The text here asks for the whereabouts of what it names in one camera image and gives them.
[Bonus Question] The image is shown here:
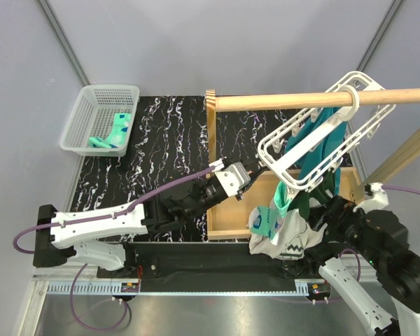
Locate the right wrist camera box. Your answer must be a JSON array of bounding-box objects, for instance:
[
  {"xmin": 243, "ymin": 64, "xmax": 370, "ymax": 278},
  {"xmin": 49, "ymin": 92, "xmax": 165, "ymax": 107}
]
[{"xmin": 361, "ymin": 182, "xmax": 389, "ymax": 213}]

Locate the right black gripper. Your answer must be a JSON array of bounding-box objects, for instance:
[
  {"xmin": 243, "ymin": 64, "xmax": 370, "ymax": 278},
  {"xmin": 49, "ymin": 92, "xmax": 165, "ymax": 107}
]
[{"xmin": 302, "ymin": 192, "xmax": 386, "ymax": 268}]

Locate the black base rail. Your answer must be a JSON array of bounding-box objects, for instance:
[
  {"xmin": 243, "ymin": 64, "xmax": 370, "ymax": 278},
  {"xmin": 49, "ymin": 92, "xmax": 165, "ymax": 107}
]
[{"xmin": 96, "ymin": 242, "xmax": 330, "ymax": 300}]

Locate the white plastic clip hanger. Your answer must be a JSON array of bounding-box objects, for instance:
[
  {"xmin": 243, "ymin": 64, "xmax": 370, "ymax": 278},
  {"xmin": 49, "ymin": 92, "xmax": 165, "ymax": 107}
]
[{"xmin": 257, "ymin": 71, "xmax": 396, "ymax": 194}]

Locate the teal shirt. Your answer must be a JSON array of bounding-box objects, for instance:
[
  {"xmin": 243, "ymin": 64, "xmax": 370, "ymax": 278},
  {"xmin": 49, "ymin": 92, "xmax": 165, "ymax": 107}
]
[{"xmin": 286, "ymin": 106, "xmax": 348, "ymax": 195}]

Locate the white perforated plastic basket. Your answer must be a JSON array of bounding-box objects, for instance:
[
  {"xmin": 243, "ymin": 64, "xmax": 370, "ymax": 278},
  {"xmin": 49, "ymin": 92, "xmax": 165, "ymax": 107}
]
[{"xmin": 59, "ymin": 85, "xmax": 140, "ymax": 157}]

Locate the wooden hanging rod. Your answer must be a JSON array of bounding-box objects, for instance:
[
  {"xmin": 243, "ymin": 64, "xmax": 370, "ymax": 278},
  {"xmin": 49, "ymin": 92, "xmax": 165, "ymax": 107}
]
[{"xmin": 215, "ymin": 88, "xmax": 420, "ymax": 112}]

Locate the wooden rack frame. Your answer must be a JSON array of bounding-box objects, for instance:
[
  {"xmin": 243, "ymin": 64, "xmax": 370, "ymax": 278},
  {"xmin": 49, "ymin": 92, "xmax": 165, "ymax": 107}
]
[{"xmin": 204, "ymin": 90, "xmax": 420, "ymax": 242}]

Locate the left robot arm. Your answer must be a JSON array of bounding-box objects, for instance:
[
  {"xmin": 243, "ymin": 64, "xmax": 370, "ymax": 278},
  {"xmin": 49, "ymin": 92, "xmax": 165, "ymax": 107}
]
[{"xmin": 33, "ymin": 159, "xmax": 265, "ymax": 277}]

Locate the mint green sock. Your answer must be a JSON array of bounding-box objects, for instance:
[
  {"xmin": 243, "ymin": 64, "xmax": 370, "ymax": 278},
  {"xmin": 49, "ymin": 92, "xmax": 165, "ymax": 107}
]
[
  {"xmin": 88, "ymin": 113, "xmax": 131, "ymax": 148},
  {"xmin": 247, "ymin": 182, "xmax": 292, "ymax": 246}
]

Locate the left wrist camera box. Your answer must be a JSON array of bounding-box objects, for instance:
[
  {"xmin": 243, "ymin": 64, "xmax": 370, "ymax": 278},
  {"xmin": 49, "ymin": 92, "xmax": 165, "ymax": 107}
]
[{"xmin": 215, "ymin": 162, "xmax": 251, "ymax": 197}]

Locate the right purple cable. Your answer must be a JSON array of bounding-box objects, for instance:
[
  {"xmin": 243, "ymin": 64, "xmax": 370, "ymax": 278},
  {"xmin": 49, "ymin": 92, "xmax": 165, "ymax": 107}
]
[{"xmin": 383, "ymin": 184, "xmax": 420, "ymax": 202}]

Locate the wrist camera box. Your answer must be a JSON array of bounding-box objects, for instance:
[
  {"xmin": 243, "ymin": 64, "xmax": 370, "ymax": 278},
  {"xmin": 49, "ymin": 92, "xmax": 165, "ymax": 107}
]
[
  {"xmin": 215, "ymin": 162, "xmax": 251, "ymax": 197},
  {"xmin": 361, "ymin": 182, "xmax": 389, "ymax": 213}
]

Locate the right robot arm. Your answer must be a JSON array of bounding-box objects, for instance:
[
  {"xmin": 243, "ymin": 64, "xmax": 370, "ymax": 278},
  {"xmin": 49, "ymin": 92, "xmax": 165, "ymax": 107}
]
[{"xmin": 303, "ymin": 196, "xmax": 420, "ymax": 335}]

